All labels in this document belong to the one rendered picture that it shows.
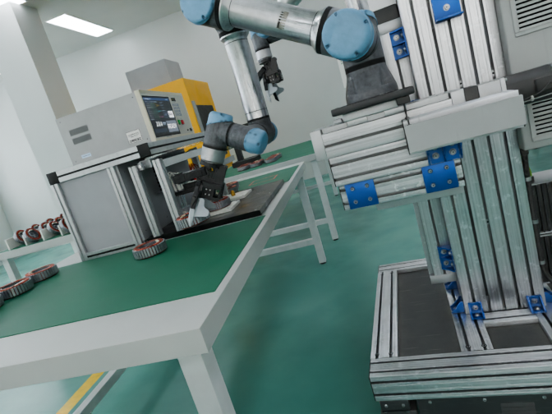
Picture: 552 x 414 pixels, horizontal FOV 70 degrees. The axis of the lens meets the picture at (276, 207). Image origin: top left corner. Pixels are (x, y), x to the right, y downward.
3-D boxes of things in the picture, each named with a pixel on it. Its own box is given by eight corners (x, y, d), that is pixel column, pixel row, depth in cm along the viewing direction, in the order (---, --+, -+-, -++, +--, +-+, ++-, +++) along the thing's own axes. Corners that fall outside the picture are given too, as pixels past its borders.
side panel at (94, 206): (146, 244, 155) (117, 165, 149) (143, 246, 152) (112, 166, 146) (86, 259, 161) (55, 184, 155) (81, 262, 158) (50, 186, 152)
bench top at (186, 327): (305, 167, 280) (304, 161, 279) (209, 352, 70) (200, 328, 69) (178, 203, 302) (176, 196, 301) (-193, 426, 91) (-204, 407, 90)
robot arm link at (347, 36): (384, 20, 104) (204, -18, 118) (378, 11, 91) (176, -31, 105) (370, 67, 109) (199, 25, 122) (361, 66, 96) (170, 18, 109)
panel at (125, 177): (201, 200, 216) (183, 147, 210) (144, 239, 153) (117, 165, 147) (200, 201, 216) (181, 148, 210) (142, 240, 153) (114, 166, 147)
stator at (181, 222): (213, 213, 134) (209, 203, 133) (207, 222, 123) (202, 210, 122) (184, 224, 135) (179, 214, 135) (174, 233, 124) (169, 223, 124)
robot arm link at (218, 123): (229, 115, 116) (204, 108, 119) (222, 151, 119) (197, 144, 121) (240, 117, 124) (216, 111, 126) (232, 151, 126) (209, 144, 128)
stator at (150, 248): (135, 263, 128) (131, 252, 127) (134, 256, 138) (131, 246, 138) (169, 250, 132) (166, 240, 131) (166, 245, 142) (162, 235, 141)
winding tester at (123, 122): (195, 134, 197) (181, 93, 193) (156, 141, 155) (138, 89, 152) (126, 155, 205) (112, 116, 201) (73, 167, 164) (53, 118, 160)
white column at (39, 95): (129, 247, 568) (36, 9, 504) (112, 259, 525) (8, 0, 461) (99, 255, 579) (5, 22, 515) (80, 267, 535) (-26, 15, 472)
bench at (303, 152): (341, 193, 503) (325, 135, 488) (342, 240, 326) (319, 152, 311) (259, 213, 526) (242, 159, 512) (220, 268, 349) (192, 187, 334)
